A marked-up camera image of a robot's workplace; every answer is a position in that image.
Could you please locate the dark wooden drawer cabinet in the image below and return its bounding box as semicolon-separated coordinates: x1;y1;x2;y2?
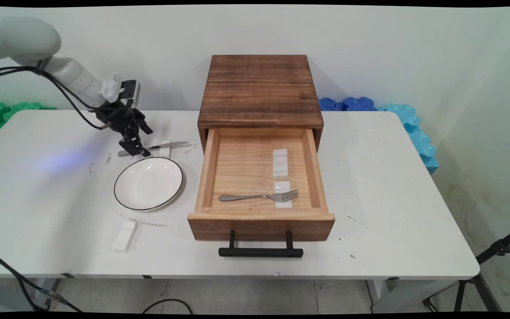
197;54;324;153

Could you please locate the white bowl with black rim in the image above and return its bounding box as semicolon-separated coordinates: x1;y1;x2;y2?
113;157;184;211

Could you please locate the black drawer handle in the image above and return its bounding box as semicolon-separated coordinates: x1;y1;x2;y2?
218;230;304;258

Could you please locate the black cable with silver connector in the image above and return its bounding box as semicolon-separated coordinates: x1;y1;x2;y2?
18;275;84;313

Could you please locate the black camera cable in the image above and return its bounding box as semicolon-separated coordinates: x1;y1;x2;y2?
0;66;127;111

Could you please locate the long white ceramic cutlery rest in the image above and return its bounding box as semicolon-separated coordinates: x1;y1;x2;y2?
273;148;289;180

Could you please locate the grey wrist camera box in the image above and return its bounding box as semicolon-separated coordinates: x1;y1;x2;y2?
119;80;141;109

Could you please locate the dark blue foam mat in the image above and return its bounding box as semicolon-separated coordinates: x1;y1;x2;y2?
318;97;378;112

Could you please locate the thin black hanging cable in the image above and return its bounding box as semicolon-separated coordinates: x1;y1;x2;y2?
0;245;43;312

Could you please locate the black tripod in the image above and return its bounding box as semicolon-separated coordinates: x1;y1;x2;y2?
422;224;510;313

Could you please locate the black floor cable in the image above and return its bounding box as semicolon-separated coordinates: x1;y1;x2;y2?
141;299;193;314

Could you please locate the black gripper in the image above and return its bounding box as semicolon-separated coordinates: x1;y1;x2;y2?
95;101;154;158

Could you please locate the white table leg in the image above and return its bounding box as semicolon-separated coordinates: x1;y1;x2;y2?
34;278;63;306
367;278;459;314

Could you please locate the silver table knife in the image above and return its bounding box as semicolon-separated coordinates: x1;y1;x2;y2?
118;141;190;157

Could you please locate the light blue foam mat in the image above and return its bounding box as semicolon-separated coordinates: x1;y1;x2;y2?
377;104;440;175

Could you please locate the silver metal fork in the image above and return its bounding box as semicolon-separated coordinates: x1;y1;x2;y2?
219;190;299;204

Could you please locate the white ribbed camera mount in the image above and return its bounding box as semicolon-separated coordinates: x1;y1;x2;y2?
99;73;121;103

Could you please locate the light wooden drawer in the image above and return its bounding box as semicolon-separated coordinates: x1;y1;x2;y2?
187;128;335;242

